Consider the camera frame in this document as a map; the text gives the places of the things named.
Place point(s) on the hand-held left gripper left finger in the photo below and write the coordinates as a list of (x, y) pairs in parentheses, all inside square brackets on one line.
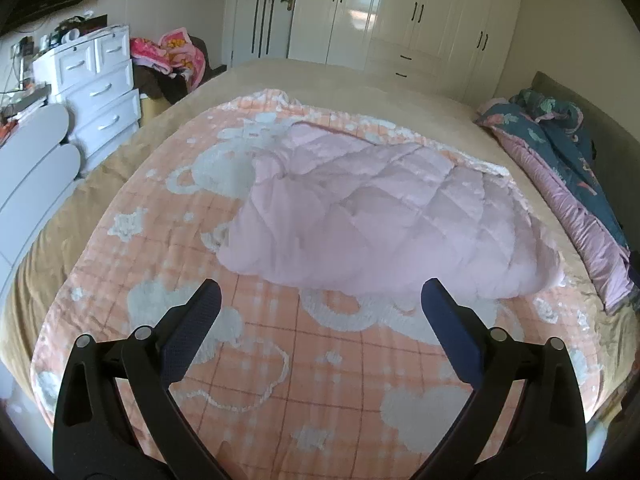
[(192, 330)]

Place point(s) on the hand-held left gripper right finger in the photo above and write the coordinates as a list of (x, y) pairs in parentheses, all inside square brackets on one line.
[(452, 335)]

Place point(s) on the pink quilted jacket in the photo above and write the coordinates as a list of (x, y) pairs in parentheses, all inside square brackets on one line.
[(375, 210)]

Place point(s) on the dark clothes pile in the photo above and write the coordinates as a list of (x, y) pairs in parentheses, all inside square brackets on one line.
[(160, 85)]

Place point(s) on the orange printed blanket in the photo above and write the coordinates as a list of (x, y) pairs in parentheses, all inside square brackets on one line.
[(260, 320)]

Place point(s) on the white rounded panel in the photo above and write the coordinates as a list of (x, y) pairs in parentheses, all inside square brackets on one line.
[(40, 185), (30, 130)]

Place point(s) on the teal floral duvet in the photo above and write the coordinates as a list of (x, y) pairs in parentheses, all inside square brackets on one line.
[(550, 140)]

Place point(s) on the tan box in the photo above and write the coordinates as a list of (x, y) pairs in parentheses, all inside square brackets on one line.
[(152, 109)]

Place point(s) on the white drawer chest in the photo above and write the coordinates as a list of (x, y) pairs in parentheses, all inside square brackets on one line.
[(100, 110)]

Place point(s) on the bed with beige sheet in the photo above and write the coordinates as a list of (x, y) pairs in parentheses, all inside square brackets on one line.
[(350, 85)]

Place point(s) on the pink yellow printed blanket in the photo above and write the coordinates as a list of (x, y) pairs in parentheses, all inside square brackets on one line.
[(175, 50)]

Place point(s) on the cluttered desk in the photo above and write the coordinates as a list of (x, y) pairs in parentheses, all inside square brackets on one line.
[(20, 95)]

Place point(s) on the white door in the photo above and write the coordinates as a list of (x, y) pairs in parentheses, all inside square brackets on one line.
[(240, 25)]

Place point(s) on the clutter on drawer chest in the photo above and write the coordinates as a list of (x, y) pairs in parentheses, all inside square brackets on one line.
[(70, 30)]

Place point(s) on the white wardrobe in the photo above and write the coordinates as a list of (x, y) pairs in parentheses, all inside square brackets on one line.
[(400, 10)]

